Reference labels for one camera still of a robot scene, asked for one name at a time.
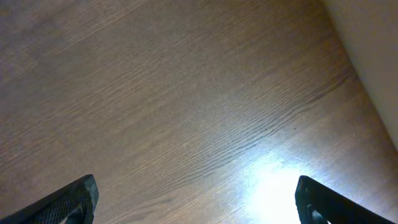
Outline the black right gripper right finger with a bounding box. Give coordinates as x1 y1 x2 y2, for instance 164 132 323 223
295 175 394 224

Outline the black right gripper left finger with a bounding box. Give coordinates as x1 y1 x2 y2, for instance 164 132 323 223
1 174 99 224

